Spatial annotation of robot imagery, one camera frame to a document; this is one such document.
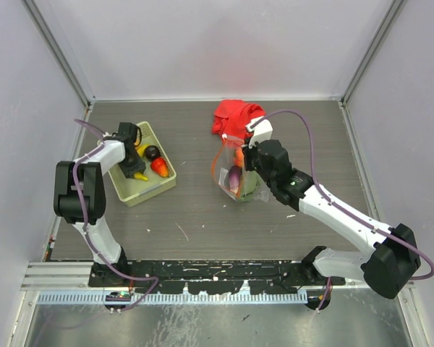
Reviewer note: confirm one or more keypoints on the red crumpled cloth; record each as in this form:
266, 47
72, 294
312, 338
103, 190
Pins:
232, 115

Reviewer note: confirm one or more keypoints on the red strawberry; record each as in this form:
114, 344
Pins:
159, 166

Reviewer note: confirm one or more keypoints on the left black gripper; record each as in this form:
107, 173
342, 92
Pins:
137, 167

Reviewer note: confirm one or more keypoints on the dark purple plum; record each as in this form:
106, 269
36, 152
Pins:
152, 152

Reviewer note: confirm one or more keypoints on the green leafy vegetable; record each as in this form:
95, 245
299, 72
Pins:
249, 186

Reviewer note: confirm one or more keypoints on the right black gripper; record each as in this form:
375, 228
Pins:
248, 152

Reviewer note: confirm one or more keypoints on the purple eggplant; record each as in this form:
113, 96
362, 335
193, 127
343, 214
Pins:
234, 178

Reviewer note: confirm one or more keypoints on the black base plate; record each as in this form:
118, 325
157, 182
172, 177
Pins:
212, 277

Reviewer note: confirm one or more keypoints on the orange peach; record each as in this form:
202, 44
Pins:
238, 157

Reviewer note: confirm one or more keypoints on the clear zip top bag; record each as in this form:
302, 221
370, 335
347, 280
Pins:
222, 163

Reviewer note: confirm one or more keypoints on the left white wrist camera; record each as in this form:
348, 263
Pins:
108, 138

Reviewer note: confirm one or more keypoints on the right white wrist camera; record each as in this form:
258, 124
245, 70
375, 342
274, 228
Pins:
260, 130

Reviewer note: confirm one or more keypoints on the slotted cable duct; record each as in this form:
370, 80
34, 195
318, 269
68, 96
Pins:
105, 297

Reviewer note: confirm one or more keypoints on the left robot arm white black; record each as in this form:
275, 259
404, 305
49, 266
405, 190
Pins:
80, 197

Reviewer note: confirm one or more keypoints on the green plastic basket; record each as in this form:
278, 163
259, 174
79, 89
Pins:
134, 191

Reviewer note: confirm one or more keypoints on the yellow banana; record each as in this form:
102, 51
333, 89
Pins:
140, 175

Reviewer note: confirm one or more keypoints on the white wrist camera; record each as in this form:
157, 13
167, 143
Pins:
108, 138
260, 130

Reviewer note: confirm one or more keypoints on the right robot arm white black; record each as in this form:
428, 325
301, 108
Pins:
386, 257

